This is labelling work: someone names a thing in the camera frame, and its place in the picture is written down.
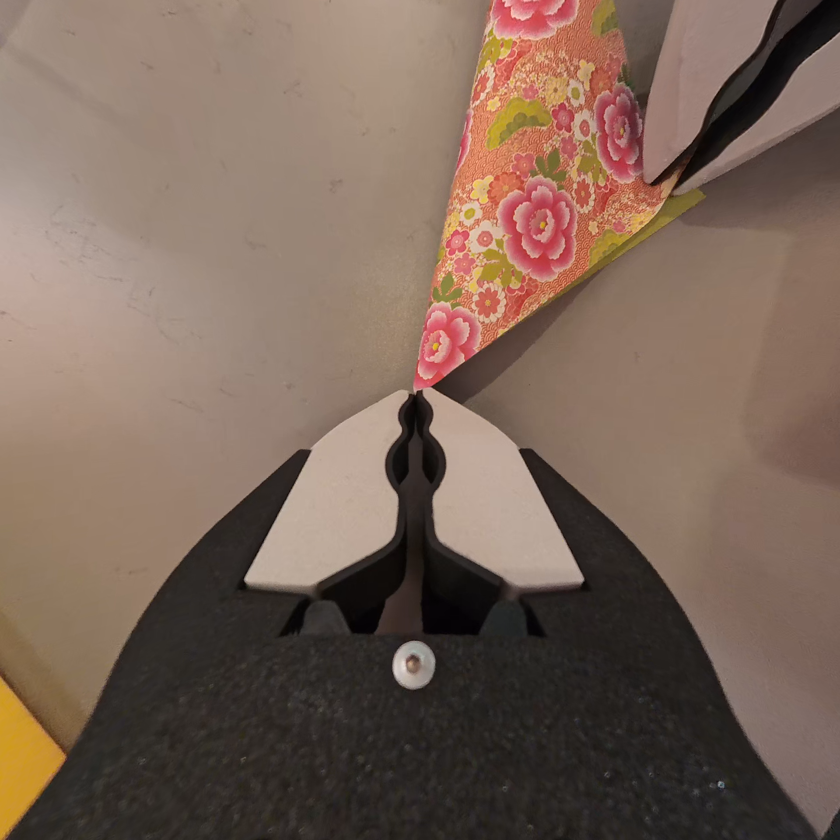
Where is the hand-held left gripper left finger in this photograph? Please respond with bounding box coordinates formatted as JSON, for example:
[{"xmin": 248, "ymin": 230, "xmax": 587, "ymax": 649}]
[{"xmin": 244, "ymin": 388, "xmax": 417, "ymax": 634}]

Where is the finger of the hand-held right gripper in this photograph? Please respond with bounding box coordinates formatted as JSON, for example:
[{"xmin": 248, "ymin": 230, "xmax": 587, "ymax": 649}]
[
  {"xmin": 675, "ymin": 5, "xmax": 840, "ymax": 195},
  {"xmin": 645, "ymin": 0, "xmax": 799, "ymax": 186}
]

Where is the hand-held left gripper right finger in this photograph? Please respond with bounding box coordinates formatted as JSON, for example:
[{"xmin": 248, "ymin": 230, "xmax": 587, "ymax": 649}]
[{"xmin": 416, "ymin": 387, "xmax": 585, "ymax": 634}]

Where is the floral origami paper green back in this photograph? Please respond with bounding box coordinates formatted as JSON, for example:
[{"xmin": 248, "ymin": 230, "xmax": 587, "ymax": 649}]
[{"xmin": 413, "ymin": 0, "xmax": 706, "ymax": 392}]

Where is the yellow board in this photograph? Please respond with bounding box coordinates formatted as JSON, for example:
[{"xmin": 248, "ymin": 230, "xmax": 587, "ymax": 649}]
[{"xmin": 0, "ymin": 676, "xmax": 67, "ymax": 816}]

